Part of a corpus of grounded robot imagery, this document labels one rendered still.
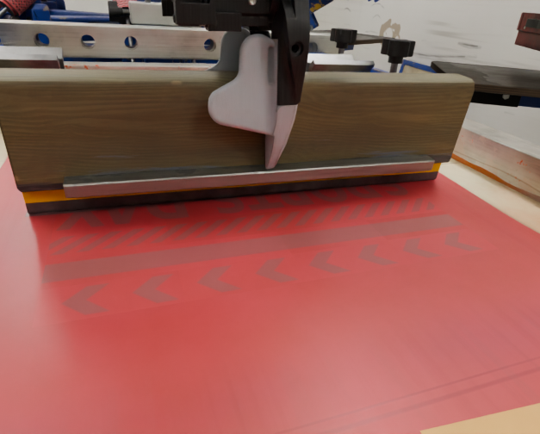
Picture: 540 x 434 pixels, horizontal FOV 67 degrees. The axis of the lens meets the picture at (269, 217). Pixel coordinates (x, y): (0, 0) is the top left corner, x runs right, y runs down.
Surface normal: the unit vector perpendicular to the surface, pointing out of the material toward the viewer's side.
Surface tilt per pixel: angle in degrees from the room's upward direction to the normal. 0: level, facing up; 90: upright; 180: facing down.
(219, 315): 0
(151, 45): 90
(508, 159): 90
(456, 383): 0
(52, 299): 0
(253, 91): 84
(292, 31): 82
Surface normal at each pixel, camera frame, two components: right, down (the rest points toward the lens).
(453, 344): 0.07, -0.88
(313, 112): 0.31, 0.53
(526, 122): -0.94, 0.11
